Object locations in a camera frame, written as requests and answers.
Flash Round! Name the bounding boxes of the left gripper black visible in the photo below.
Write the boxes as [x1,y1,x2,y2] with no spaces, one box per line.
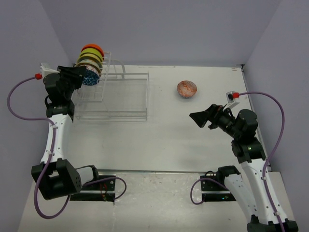
[56,66,86,100]

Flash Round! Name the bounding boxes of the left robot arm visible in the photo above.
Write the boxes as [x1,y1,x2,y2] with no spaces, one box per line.
[31,66,100,200]

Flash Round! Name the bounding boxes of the yellow patterned bowl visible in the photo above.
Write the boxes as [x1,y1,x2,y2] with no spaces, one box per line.
[77,53,102,68]

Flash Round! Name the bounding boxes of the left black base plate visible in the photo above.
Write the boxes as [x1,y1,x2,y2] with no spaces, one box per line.
[70,179,115,203]

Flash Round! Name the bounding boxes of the red patterned bowl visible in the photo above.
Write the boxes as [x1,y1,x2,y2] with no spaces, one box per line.
[176,80,197,99]

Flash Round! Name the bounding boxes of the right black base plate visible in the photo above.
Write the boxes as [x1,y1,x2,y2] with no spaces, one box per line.
[200,180,236,202]

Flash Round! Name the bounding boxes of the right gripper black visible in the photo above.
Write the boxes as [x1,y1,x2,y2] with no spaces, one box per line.
[190,103,241,139]

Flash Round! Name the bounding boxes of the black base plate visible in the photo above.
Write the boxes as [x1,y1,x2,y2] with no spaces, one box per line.
[70,179,115,203]
[200,180,236,202]

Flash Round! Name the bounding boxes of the orange bowl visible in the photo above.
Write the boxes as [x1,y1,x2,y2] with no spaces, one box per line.
[81,43,104,56]

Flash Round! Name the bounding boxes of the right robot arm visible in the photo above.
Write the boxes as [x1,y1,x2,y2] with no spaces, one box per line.
[189,104,298,232]

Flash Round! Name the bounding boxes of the white wire dish rack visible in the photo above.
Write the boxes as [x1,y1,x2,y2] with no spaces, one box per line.
[73,52,149,122]

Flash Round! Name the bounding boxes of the lime green bowl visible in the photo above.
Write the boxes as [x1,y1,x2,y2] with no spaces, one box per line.
[80,47,104,62]

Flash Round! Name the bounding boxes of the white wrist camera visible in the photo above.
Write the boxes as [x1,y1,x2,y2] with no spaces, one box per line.
[224,91,239,109]
[40,63,59,77]

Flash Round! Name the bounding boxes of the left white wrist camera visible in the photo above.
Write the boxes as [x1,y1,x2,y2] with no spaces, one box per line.
[40,63,59,77]

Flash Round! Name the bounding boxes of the blue patterned bowl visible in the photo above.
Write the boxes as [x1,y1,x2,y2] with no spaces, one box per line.
[83,70,99,86]

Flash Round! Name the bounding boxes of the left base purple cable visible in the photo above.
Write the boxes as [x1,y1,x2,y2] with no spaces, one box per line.
[83,176,127,200]

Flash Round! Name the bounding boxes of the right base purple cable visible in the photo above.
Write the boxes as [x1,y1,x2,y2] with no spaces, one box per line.
[190,177,227,205]

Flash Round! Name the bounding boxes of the white floral bowl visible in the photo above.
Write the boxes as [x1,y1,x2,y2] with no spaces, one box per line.
[75,60,101,73]

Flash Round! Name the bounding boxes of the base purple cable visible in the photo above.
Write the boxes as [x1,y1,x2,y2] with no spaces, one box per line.
[190,177,227,205]
[83,176,127,200]

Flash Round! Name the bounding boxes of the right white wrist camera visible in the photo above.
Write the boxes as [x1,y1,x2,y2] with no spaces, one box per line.
[224,91,239,109]

